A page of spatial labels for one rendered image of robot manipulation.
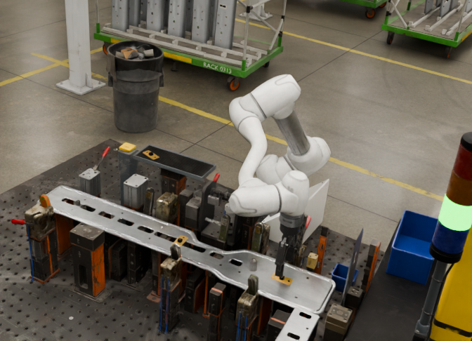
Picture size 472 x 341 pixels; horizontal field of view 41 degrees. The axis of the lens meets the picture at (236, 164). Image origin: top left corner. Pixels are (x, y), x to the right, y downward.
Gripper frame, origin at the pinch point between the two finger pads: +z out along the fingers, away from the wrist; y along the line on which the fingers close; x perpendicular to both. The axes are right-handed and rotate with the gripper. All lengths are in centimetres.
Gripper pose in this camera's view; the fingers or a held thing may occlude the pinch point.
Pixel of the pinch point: (284, 264)
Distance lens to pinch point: 248.3
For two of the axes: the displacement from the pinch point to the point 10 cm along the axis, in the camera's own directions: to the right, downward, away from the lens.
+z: -0.7, 8.6, 5.1
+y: -4.4, 4.3, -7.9
